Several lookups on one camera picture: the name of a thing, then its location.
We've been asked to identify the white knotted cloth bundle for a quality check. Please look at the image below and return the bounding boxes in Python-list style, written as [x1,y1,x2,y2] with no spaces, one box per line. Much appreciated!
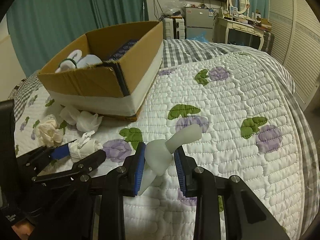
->
[68,130,103,163]

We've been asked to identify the navy white tissue pack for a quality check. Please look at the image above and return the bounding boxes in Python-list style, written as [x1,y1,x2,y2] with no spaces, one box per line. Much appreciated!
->
[108,40,138,61]

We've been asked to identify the person's left hand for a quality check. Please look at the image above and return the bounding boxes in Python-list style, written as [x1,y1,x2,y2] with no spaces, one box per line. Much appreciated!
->
[11,221,35,240]

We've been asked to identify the cream lace fabric flower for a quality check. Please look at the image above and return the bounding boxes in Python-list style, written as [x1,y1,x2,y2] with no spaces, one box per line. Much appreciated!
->
[34,114,64,147]

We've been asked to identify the crumpled white tissue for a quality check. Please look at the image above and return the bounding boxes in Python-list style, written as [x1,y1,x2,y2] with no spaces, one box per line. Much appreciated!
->
[60,106,103,132]

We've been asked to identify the brown cardboard box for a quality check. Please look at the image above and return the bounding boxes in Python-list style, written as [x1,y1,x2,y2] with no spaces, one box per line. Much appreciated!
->
[38,21,164,121]

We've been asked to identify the grey checked bed sheet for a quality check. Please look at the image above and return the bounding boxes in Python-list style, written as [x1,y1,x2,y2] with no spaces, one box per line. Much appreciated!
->
[7,38,320,230]

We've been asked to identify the teal curtain left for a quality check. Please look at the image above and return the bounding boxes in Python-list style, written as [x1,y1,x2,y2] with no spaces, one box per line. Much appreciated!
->
[7,0,149,76]

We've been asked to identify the box of blue bags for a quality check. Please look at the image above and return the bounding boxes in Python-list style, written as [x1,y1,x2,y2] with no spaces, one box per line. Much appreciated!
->
[190,31,213,42]

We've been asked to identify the white suitcase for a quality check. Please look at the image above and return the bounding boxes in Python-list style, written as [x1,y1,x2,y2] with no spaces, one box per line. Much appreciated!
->
[162,17,185,40]

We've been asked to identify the white dressing table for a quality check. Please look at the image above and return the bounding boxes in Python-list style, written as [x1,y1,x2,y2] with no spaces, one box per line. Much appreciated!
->
[213,17,264,50]

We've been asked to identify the dark striped suitcase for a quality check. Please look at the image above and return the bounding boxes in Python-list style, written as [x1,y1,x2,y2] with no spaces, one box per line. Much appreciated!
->
[261,31,274,55]

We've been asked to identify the grey mini fridge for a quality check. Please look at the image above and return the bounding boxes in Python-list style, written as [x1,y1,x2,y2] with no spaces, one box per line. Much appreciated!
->
[185,7,214,42]

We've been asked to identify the clear plastic bag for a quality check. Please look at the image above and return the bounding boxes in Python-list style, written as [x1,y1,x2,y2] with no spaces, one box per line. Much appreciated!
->
[162,1,185,16]

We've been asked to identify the white louvered wardrobe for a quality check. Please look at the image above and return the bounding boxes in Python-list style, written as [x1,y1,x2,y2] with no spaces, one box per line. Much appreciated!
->
[268,0,319,110]

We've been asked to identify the white oval vanity mirror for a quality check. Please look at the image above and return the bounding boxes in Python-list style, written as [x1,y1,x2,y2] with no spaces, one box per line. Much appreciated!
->
[228,0,250,16]

